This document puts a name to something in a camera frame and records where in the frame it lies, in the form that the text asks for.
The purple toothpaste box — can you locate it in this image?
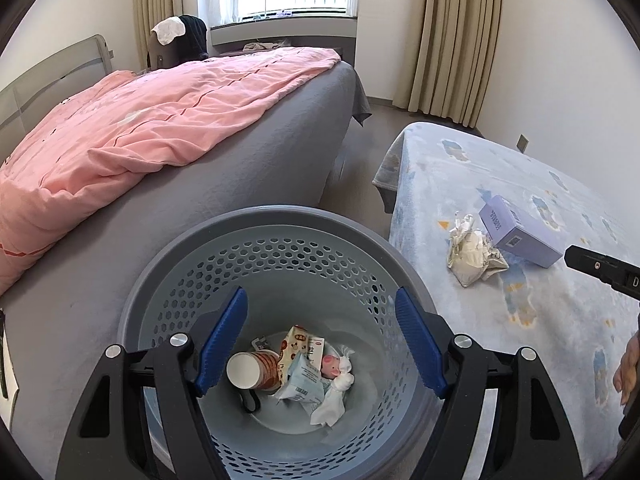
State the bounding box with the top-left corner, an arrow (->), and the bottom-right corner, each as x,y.
480,195 -> 564,268

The paper cup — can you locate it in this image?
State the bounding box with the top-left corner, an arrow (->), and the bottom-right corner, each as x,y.
226,350 -> 281,391

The white tissue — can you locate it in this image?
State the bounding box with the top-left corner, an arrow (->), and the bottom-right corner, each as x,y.
310,342 -> 355,428

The white teal wipes packet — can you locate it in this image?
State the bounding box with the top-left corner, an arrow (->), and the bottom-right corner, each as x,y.
273,353 -> 330,406

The red snack wrapper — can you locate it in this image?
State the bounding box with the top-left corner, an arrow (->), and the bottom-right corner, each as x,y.
278,325 -> 310,385

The grey perforated trash basket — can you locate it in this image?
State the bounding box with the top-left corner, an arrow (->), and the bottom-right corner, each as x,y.
118,206 -> 435,479

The person's right hand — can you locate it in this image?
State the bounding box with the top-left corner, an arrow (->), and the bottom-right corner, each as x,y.
613,332 -> 639,405

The black marker pen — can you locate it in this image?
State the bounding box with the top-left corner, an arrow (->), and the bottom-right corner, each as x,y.
0,310 -> 9,400

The grey bed mattress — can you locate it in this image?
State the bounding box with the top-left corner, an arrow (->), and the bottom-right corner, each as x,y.
1,63 -> 364,479

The black small object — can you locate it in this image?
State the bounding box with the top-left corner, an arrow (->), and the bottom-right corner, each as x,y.
235,388 -> 262,415

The crumpled beige paper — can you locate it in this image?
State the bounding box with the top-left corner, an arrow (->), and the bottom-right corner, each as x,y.
447,214 -> 509,288

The green white medicine box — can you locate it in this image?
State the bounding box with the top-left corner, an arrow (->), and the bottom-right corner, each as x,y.
307,336 -> 324,370

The right beige curtain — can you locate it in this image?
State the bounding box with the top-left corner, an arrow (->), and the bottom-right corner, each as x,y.
393,0 -> 502,128

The pink duvet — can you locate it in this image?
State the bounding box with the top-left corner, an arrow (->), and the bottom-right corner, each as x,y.
1,47 -> 340,290

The grey headboard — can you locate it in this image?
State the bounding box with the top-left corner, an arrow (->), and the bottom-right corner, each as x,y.
0,35 -> 113,162

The dark chair with clothes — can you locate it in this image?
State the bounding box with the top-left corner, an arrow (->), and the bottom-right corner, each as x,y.
146,15 -> 208,70

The white cloth on chair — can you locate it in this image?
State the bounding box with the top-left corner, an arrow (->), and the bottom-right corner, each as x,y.
152,16 -> 186,46

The wall socket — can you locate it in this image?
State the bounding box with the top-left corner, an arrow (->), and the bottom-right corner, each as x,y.
516,134 -> 528,153

